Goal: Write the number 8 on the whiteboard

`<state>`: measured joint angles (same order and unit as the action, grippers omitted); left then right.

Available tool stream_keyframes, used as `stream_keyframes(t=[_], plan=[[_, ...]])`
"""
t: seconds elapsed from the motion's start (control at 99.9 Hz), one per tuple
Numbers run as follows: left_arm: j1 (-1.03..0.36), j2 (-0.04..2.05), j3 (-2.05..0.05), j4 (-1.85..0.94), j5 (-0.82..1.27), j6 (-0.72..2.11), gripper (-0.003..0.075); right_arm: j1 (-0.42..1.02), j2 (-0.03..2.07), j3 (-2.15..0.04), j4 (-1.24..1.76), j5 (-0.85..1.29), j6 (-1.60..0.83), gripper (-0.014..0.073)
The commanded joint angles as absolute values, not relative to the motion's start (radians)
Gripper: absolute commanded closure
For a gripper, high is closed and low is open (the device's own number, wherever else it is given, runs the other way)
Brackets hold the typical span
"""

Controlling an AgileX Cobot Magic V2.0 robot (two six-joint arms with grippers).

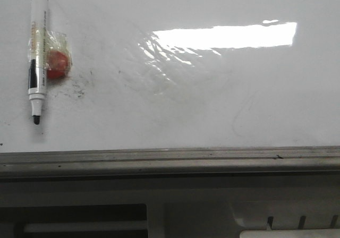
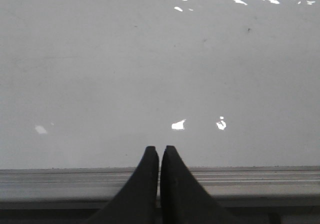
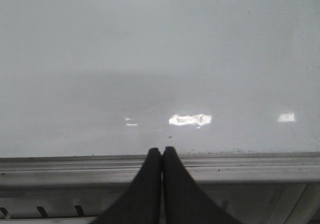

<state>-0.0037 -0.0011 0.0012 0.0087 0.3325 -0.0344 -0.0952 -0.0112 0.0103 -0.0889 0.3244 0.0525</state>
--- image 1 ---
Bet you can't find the white black whiteboard marker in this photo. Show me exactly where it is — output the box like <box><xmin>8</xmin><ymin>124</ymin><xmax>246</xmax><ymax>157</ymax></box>
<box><xmin>28</xmin><ymin>0</ymin><xmax>48</xmax><ymax>125</ymax></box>

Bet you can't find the red round magnet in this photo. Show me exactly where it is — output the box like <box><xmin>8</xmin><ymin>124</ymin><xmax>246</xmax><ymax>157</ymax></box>
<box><xmin>47</xmin><ymin>50</ymin><xmax>70</xmax><ymax>79</ymax></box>

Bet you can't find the white whiteboard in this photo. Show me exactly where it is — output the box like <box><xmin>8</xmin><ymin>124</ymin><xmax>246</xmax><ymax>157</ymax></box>
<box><xmin>1</xmin><ymin>0</ymin><xmax>339</xmax><ymax>153</ymax></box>

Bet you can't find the grey aluminium whiteboard frame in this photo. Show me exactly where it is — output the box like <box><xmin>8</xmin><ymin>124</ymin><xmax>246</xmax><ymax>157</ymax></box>
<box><xmin>1</xmin><ymin>146</ymin><xmax>339</xmax><ymax>180</ymax></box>

